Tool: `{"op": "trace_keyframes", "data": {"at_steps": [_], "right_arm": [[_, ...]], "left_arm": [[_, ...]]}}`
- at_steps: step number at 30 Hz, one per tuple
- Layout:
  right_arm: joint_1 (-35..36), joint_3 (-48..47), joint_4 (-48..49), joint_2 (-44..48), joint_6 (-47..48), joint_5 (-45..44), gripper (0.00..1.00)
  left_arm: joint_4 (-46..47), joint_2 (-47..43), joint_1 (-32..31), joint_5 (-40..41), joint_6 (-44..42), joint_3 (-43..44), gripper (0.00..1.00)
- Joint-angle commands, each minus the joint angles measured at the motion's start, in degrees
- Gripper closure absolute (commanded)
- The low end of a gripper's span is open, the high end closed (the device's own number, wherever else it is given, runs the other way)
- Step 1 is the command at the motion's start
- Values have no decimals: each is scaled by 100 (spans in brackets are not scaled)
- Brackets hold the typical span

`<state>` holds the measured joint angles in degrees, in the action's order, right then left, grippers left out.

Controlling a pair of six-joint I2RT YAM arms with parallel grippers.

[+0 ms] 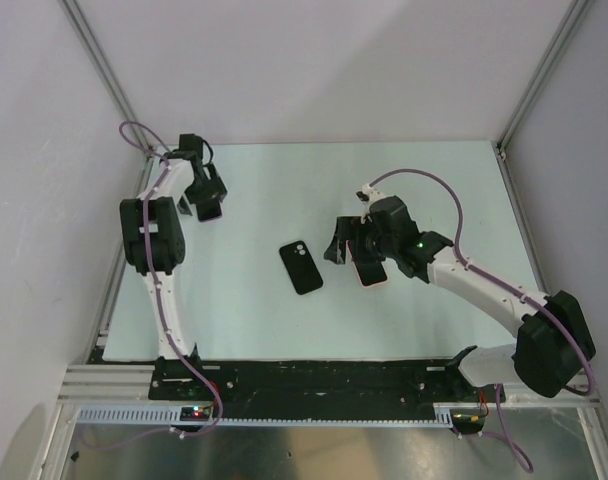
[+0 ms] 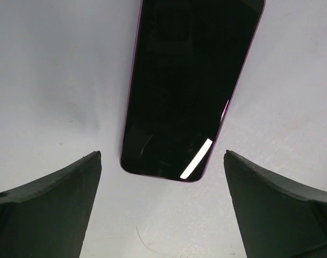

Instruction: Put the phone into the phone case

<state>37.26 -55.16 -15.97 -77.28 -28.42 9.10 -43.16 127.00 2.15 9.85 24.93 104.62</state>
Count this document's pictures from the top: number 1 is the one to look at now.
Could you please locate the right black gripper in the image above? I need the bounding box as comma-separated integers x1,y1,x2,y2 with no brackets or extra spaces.
324,216,398,264

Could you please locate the small black phone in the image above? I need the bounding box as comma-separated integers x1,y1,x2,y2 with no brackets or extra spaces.
196,199,222,222

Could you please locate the black smartphone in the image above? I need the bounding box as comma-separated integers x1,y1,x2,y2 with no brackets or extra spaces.
355,261,388,288

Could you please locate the pink phone case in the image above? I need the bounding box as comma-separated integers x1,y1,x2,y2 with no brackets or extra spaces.
347,242,388,288

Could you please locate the black phone case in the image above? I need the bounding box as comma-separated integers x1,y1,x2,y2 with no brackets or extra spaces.
278,240,324,295

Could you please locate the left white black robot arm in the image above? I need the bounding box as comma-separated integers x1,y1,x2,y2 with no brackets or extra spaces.
119,133,227,399

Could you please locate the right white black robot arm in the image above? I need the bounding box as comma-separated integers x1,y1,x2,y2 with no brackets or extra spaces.
324,196,596,401

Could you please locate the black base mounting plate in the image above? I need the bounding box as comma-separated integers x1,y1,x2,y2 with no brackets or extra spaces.
148,359,504,422

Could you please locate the right controller board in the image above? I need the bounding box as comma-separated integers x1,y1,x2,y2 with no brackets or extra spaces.
450,410,487,436

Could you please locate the controller board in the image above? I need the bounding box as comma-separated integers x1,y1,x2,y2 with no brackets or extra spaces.
180,406,213,422
450,410,487,436

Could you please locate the left controller board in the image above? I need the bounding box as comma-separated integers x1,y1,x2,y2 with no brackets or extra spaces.
180,406,213,422

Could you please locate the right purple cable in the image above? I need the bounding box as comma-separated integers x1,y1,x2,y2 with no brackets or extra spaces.
356,168,598,474

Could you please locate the aluminium front frame rail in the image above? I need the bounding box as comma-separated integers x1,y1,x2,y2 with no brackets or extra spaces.
58,365,601,408

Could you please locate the left aluminium corner post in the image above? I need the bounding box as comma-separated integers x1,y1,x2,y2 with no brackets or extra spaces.
58,0,150,150

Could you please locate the aluminium corner post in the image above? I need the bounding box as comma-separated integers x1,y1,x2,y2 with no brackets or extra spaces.
496,0,593,154
58,0,150,150

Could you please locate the grey slotted cable duct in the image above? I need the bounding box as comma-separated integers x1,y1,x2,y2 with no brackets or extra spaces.
76,402,455,429

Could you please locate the right aluminium corner post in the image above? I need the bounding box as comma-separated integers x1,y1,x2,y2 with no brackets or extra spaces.
496,0,593,154

